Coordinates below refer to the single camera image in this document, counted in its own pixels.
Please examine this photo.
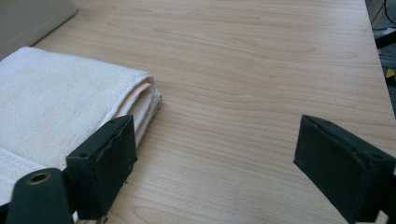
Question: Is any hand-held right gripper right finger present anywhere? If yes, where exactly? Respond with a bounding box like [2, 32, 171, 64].
[292, 114, 396, 224]

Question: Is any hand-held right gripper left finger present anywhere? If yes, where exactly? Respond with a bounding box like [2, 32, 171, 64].
[65, 114, 138, 221]

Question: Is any white towel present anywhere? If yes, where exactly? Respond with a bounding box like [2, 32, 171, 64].
[0, 46, 163, 206]

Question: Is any black metal stand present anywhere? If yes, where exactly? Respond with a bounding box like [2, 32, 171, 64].
[374, 30, 396, 50]

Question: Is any grey box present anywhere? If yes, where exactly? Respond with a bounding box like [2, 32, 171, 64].
[0, 0, 78, 60]

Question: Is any black cable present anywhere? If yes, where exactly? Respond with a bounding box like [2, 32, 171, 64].
[372, 0, 396, 32]

